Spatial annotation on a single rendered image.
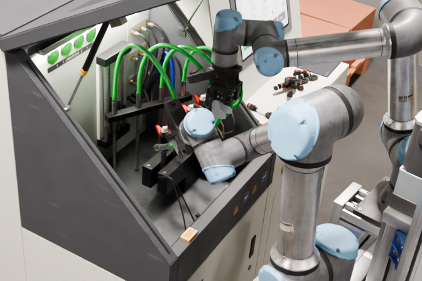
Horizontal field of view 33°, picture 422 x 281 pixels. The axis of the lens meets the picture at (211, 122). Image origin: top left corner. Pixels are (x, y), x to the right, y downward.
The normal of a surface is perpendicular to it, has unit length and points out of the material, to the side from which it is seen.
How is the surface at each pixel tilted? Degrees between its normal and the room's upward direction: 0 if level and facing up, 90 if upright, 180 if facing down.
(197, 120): 45
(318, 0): 0
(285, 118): 83
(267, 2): 76
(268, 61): 90
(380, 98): 0
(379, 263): 90
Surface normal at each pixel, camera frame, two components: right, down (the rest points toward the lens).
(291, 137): -0.76, 0.19
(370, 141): 0.07, -0.83
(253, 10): 0.85, 0.13
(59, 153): -0.51, 0.45
